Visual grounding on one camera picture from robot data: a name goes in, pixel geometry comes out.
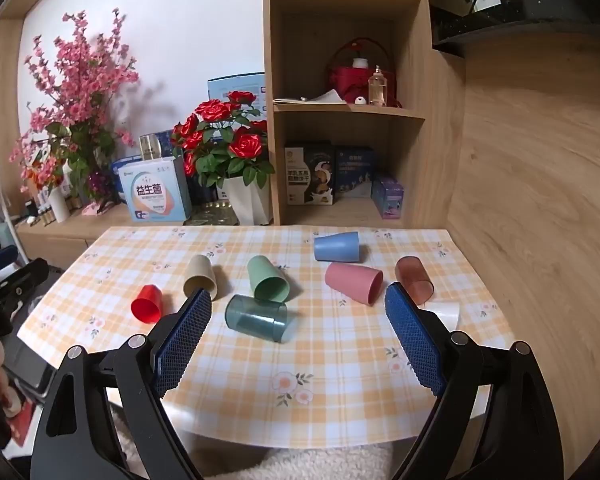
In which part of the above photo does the dark snack box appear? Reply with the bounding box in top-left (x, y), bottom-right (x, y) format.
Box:
top-left (284, 142), bottom-right (335, 206)

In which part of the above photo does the translucent brown cup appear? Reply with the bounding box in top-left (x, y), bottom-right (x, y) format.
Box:
top-left (394, 256), bottom-right (435, 306)

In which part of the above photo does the blue plastic cup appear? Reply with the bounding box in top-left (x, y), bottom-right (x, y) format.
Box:
top-left (313, 231), bottom-right (365, 263)

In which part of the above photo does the clear gold jar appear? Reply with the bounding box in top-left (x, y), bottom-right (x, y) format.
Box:
top-left (139, 133), bottom-right (163, 162)

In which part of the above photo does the navy printed box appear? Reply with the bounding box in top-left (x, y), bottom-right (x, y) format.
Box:
top-left (334, 146), bottom-right (376, 200)

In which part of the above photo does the translucent teal cup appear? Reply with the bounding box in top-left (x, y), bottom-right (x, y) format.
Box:
top-left (224, 294), bottom-right (288, 343)

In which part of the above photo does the red plastic cup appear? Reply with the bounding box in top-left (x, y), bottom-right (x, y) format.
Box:
top-left (131, 284), bottom-right (163, 322)

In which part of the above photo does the green plastic cup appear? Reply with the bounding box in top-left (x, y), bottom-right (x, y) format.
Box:
top-left (246, 255), bottom-right (291, 303)

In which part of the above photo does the red rose bouquet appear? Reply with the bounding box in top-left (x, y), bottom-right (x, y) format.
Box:
top-left (171, 91), bottom-right (276, 190)

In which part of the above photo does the clear perfume bottle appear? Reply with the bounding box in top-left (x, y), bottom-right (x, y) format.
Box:
top-left (368, 66), bottom-right (388, 107)

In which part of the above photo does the white box with colourful label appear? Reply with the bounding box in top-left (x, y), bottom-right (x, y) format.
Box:
top-left (112, 156), bottom-right (192, 224)

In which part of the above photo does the pink blossom flower bunch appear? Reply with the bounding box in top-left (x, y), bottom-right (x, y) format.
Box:
top-left (7, 8), bottom-right (141, 211)

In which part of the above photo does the wooden shelf unit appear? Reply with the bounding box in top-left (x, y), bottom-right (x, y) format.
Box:
top-left (262, 0), bottom-right (468, 228)

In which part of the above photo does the clear white cup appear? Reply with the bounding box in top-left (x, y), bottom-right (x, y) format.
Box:
top-left (427, 301), bottom-right (462, 332)

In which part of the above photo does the stack of papers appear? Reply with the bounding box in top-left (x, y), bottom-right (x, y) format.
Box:
top-left (272, 89), bottom-right (348, 107)

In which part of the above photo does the red basket with handle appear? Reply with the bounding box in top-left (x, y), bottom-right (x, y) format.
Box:
top-left (328, 37), bottom-right (398, 108)

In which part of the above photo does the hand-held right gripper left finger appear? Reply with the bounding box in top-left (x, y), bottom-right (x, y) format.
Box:
top-left (30, 287), bottom-right (212, 480)

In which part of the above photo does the purple small box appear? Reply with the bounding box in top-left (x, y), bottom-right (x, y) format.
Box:
top-left (371, 176), bottom-right (405, 220)

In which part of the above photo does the low wooden cabinet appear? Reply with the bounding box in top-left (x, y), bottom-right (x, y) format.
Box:
top-left (15, 205), bottom-right (281, 271)

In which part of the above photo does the white angular vase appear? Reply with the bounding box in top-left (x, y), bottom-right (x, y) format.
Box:
top-left (221, 175), bottom-right (273, 227)

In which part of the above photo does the pink plastic cup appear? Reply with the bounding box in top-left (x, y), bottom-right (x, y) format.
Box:
top-left (325, 261), bottom-right (384, 306)

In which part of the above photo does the white plastic bottle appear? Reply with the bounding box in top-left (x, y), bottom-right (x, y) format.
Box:
top-left (47, 185), bottom-right (71, 223)

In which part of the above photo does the black speckled shelf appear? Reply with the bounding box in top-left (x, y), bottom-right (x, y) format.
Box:
top-left (430, 0), bottom-right (600, 51)

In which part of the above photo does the blue and white carton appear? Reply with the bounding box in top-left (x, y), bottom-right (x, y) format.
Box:
top-left (207, 72), bottom-right (267, 111)

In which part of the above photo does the gold patterned tray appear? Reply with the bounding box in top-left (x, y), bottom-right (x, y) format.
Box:
top-left (182, 200), bottom-right (240, 227)

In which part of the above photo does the beige plastic cup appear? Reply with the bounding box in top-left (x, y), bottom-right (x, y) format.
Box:
top-left (182, 255), bottom-right (218, 301)

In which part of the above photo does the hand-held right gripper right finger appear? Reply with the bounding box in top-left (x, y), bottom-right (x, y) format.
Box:
top-left (384, 282), bottom-right (570, 480)

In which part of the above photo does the orange checked floral tablecloth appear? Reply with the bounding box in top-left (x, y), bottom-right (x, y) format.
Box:
top-left (14, 225), bottom-right (513, 448)

